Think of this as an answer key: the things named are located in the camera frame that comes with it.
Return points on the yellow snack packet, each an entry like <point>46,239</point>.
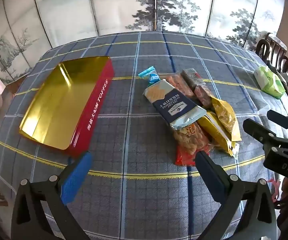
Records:
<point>225,115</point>
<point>216,135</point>

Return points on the red peanut packet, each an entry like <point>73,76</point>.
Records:
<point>191,142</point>

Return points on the small blue snack packet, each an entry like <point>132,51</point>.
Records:
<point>152,77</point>

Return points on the plaid tablecloth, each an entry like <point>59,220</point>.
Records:
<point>134,130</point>

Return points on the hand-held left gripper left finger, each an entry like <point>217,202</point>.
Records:
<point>76,177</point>

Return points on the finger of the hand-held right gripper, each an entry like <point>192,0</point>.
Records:
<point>281,121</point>
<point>255,128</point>

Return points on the pink printed snack bar packet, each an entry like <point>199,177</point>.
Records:
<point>203,95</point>

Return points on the painted folding screen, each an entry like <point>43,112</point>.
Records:
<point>124,5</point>

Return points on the red and gold tin box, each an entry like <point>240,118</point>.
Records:
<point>59,105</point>

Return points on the green tissue pack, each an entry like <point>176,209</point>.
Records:
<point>268,81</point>

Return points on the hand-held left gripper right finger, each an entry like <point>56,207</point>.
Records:
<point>208,177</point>

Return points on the brown woven panel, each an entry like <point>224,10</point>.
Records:
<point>14,86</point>

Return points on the brown snack bar packet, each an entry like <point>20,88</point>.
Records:
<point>191,78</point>

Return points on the navy cracker packet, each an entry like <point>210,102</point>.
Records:
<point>176,107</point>

